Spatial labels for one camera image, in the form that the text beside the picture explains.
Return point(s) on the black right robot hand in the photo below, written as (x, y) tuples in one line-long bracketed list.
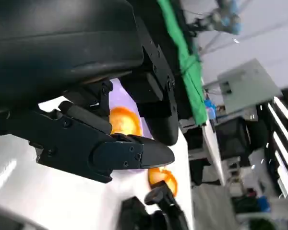
[(163, 208)]

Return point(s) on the black office chair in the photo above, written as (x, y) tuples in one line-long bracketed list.
[(235, 139)]

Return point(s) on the white drawer rack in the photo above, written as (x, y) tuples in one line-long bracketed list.
[(282, 148)]

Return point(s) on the orange white toy bread roll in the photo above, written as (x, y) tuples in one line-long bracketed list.
[(158, 176), (124, 122)]

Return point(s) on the white desk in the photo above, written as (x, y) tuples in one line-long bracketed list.
[(212, 148)]

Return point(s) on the grey metal cabinet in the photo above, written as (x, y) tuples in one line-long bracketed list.
[(247, 86)]

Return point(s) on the lilac plate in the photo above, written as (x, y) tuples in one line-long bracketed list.
[(124, 98)]

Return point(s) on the green cloth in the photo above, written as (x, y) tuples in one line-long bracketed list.
[(192, 79)]

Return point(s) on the small blue object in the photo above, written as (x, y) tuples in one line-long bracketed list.
[(210, 105)]

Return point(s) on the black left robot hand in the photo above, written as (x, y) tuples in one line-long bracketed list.
[(62, 48)]

